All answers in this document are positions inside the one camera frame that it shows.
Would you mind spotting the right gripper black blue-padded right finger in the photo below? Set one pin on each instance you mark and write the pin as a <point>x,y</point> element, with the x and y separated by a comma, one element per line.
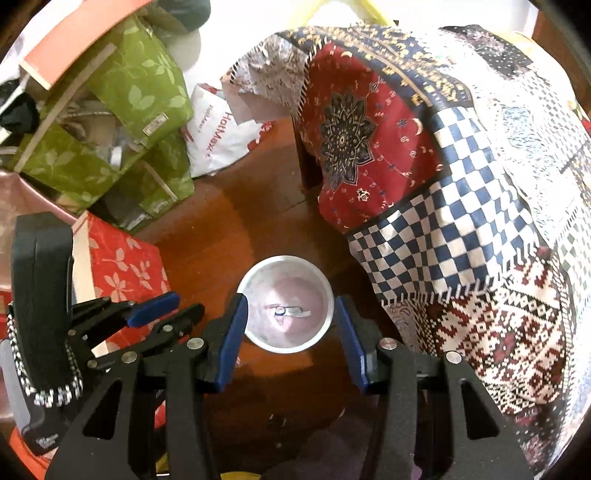
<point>436,419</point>

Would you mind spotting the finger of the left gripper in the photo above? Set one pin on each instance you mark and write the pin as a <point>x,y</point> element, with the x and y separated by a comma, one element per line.
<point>163,336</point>
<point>97,320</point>

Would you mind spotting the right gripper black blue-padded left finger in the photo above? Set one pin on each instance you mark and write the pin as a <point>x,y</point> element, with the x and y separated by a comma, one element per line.
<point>151,402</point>

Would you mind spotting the white round trash bin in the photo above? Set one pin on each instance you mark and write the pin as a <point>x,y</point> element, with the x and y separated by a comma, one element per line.
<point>287,280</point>

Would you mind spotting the red leaf-pattern storage box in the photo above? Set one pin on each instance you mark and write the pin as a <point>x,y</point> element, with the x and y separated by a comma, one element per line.
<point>111,263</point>

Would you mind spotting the green leaf-pattern storage box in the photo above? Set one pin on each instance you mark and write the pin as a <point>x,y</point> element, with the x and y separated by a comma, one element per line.
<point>107,136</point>

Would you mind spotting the white HotMaxx plastic bag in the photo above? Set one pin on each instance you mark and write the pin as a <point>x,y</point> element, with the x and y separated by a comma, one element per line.
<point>214,140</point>

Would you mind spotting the patchwork patterned bed sheet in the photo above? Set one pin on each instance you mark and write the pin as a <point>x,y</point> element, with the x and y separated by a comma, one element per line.
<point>459,173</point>

